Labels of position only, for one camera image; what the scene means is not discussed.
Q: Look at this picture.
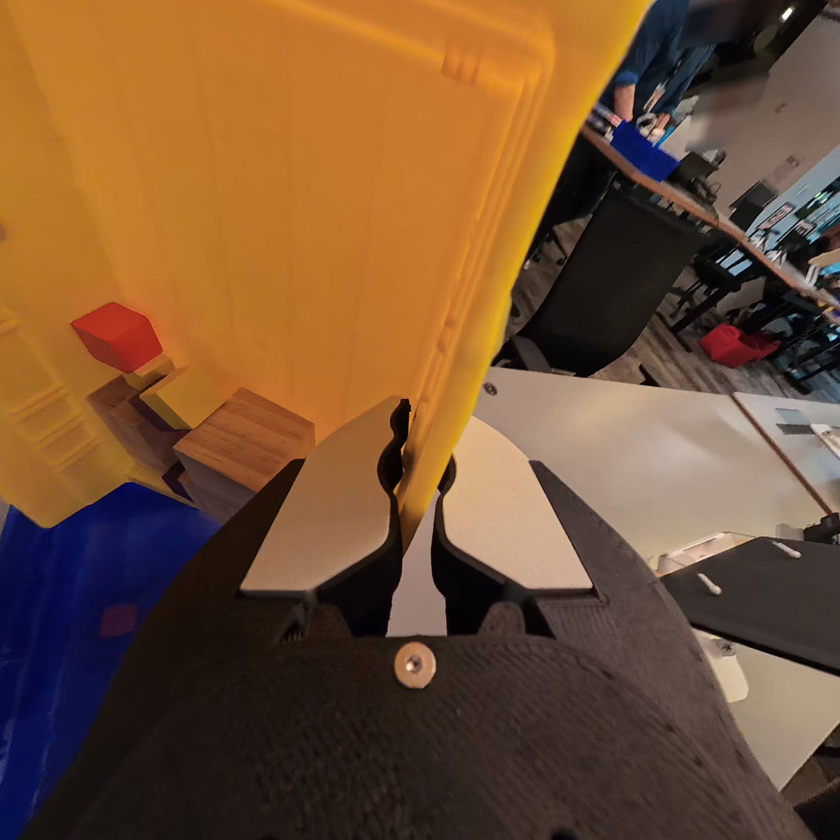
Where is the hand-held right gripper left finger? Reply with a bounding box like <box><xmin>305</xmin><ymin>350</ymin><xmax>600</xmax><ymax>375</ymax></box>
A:
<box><xmin>239</xmin><ymin>395</ymin><xmax>413</xmax><ymax>636</ymax></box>

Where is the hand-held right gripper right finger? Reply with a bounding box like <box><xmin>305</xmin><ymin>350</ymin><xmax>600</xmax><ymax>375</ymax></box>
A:
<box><xmin>430</xmin><ymin>415</ymin><xmax>596</xmax><ymax>636</ymax></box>

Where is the pile of coloured wooden cubes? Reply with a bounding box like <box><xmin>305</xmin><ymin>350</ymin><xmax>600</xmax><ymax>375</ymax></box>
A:
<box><xmin>71</xmin><ymin>302</ymin><xmax>316</xmax><ymax>639</ymax></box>

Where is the blue plastic box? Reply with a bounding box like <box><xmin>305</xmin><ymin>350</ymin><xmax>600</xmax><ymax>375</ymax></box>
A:
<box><xmin>0</xmin><ymin>482</ymin><xmax>227</xmax><ymax>840</ymax></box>

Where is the yellow plastic box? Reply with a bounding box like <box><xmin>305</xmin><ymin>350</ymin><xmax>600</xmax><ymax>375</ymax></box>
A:
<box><xmin>0</xmin><ymin>0</ymin><xmax>652</xmax><ymax>559</ymax></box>

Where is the black office chair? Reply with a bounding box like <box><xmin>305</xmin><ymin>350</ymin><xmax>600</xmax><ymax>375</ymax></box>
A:
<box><xmin>495</xmin><ymin>187</ymin><xmax>708</xmax><ymax>379</ymax></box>

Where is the black panel with white pegs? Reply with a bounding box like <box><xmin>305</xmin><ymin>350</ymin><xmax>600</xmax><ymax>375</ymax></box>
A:
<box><xmin>659</xmin><ymin>537</ymin><xmax>840</xmax><ymax>673</ymax></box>

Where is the red bag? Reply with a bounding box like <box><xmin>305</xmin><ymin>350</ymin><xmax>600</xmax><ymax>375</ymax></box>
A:
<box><xmin>697</xmin><ymin>322</ymin><xmax>782</xmax><ymax>368</ymax></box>

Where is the long wooden table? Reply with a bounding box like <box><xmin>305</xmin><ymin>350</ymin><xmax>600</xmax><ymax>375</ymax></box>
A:
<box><xmin>581</xmin><ymin>125</ymin><xmax>840</xmax><ymax>319</ymax></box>

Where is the small blue storage bin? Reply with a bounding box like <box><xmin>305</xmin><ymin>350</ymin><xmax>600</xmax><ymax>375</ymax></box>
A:
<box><xmin>610</xmin><ymin>121</ymin><xmax>681</xmax><ymax>182</ymax></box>

